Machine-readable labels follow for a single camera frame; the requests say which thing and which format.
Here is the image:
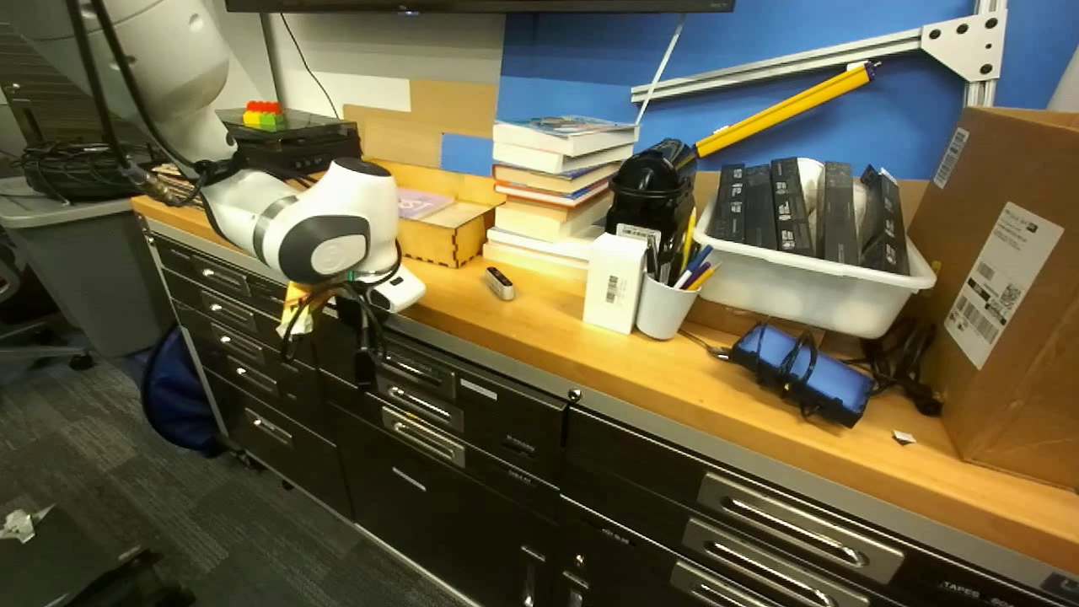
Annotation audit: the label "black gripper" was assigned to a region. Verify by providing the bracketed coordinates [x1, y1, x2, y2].
[336, 279, 392, 399]

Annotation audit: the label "black drawer cabinet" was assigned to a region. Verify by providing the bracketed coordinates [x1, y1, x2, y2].
[146, 229, 1079, 607]

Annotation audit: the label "wooden tray box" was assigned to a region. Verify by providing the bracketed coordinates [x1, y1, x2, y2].
[381, 162, 507, 270]

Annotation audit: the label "small silver stick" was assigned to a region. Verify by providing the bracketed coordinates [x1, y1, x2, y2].
[481, 262, 519, 302]

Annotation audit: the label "purple booklet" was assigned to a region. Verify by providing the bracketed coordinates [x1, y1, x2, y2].
[395, 185, 459, 224]

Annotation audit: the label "dark blue bag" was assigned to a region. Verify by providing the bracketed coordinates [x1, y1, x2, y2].
[140, 323, 230, 458]

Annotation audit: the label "black flat case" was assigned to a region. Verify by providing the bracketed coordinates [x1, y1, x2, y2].
[223, 111, 364, 181]

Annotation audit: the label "white rectangular box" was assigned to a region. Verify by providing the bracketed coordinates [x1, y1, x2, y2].
[582, 229, 649, 338]

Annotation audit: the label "coloured toy blocks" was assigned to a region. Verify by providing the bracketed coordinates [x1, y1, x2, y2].
[239, 97, 287, 135]

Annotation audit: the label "stack of books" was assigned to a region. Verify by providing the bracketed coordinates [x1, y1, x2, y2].
[481, 111, 640, 279]

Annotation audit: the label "grey bin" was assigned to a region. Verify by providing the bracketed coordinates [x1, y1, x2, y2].
[0, 179, 179, 363]

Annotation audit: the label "white pen cup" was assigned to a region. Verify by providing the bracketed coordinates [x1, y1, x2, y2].
[632, 270, 700, 344]

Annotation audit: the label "black desk device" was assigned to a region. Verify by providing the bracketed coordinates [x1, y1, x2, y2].
[604, 135, 700, 245]

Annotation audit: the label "black bag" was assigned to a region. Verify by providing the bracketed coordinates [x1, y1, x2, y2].
[20, 139, 146, 205]

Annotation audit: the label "crumpled white paper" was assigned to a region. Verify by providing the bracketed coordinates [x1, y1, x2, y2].
[0, 504, 52, 549]

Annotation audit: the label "black flat box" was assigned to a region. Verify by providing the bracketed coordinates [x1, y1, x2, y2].
[856, 166, 912, 278]
[707, 166, 750, 242]
[744, 160, 820, 255]
[813, 160, 866, 268]

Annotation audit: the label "white thin strip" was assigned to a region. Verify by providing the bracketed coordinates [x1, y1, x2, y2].
[630, 20, 686, 132]

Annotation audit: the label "blue pouch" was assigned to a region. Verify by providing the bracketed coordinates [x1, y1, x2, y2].
[727, 319, 877, 427]

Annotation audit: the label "white plastic bin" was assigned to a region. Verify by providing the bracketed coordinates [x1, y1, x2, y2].
[690, 166, 942, 344]

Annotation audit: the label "yellow rod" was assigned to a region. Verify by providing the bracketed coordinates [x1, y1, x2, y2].
[690, 61, 877, 162]

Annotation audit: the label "brown cardboard box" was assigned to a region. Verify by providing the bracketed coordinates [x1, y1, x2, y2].
[908, 106, 1079, 491]

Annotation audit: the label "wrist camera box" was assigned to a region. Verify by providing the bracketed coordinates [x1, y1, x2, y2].
[368, 268, 430, 319]

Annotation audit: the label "white metal rail bracket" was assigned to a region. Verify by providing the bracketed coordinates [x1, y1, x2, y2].
[626, 0, 1010, 111]

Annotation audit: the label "black cable bundle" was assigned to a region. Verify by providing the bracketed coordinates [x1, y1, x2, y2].
[863, 314, 946, 418]

